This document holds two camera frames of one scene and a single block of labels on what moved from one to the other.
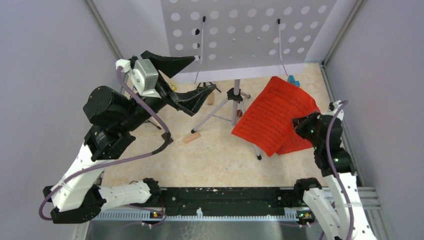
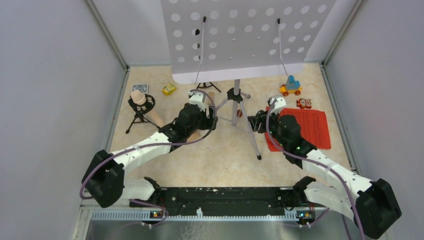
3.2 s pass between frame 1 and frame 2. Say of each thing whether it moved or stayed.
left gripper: moved
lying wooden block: stayed
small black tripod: stayed
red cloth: moved
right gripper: moved
